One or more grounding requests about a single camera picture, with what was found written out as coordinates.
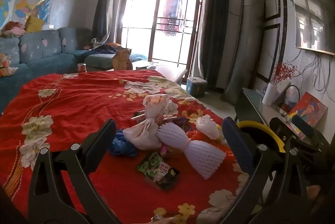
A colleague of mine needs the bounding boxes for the black ring stand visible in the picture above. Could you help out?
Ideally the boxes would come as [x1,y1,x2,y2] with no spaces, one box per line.
[284,85,300,112]

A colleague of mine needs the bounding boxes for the blue grey heart sofa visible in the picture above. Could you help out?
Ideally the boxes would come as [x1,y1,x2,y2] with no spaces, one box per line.
[0,27,147,115]

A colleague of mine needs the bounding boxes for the colourful canvas painting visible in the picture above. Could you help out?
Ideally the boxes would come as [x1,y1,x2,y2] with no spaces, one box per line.
[287,92,328,133]

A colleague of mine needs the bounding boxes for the floral orange cloth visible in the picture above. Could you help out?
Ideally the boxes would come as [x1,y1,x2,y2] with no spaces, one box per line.
[0,53,18,76]

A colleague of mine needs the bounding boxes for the large white foam fruit net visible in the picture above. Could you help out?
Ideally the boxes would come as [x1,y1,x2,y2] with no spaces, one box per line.
[156,123,227,180]

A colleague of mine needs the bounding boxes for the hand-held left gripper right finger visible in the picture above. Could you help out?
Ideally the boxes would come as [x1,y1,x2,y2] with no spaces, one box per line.
[209,117,309,224]

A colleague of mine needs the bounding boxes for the dark grey curtain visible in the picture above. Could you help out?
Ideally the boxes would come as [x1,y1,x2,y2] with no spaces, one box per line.
[199,0,231,91]
[91,0,117,41]

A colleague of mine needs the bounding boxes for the dark television stand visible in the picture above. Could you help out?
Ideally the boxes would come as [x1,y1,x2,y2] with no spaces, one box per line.
[234,87,314,141]

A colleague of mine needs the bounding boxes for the white vase red flowers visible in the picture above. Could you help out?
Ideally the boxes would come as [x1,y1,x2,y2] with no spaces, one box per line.
[272,63,298,86]

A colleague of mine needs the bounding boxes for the light coffee table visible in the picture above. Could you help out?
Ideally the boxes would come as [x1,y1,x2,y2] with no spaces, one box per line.
[132,60,188,84]

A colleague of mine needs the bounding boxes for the yellow pillow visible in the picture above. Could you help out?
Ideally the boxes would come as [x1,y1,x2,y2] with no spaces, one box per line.
[25,16,45,33]

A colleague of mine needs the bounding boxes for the blue plastic bag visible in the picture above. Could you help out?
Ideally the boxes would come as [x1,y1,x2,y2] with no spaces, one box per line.
[109,129,138,157]

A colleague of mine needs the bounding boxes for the yellow rimmed trash bin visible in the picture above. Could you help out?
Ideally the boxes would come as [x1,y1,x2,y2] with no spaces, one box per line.
[236,121,286,160]

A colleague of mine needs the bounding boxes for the grey standing air conditioner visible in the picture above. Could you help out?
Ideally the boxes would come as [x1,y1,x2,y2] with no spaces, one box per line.
[222,0,265,104]

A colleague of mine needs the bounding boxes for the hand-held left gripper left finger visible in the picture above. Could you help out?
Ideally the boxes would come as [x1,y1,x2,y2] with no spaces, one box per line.
[28,118,121,224]

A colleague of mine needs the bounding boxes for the white plastic bag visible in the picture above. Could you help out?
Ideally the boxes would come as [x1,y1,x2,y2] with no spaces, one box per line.
[123,94,171,150]

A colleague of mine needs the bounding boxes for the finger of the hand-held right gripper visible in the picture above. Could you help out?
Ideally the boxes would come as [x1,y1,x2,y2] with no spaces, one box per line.
[291,115,314,137]
[269,117,291,144]

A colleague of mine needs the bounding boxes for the red floral blanket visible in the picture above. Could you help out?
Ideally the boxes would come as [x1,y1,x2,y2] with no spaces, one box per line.
[0,70,252,224]

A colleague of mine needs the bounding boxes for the person's right hand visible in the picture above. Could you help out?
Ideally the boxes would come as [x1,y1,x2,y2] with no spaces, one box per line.
[306,185,322,201]

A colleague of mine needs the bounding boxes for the wall mounted television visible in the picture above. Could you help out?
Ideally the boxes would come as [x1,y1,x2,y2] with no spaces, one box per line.
[290,0,335,55]

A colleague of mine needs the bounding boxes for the hanging laundry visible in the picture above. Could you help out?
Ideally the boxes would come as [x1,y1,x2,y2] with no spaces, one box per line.
[157,0,184,36]

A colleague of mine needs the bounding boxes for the green black snack packet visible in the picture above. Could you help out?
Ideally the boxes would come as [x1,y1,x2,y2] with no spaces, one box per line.
[136,152,180,190]

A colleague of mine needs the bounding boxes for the small white foam fruit net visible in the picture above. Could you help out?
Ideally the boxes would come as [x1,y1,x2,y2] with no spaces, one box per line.
[196,114,221,140]

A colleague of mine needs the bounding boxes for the sheer light curtain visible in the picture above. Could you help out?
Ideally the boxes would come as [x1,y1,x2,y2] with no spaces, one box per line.
[105,0,129,44]

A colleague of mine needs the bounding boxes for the blue storage box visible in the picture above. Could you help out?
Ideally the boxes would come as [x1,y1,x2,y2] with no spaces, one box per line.
[186,77,208,98]

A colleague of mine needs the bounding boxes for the sliding glass door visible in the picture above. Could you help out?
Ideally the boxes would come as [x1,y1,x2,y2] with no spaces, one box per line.
[119,0,207,65]

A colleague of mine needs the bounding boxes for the world map poster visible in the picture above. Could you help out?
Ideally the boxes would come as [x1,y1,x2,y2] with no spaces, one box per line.
[0,0,14,29]

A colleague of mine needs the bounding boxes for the dark clothes heap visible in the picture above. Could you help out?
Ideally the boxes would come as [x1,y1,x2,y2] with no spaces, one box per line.
[91,42,122,55]

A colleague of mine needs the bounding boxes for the pile of colourful clothes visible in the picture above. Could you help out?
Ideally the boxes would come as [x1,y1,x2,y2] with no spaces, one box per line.
[0,21,26,38]

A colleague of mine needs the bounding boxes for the colourful country map poster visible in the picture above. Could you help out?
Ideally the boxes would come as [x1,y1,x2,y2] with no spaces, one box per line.
[14,0,53,25]

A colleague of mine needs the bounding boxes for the television cable bundle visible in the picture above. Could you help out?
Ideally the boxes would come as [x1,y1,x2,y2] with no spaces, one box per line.
[285,53,335,93]

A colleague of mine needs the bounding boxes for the purple foil wrapper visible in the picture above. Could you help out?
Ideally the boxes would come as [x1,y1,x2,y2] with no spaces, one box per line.
[170,116,195,133]

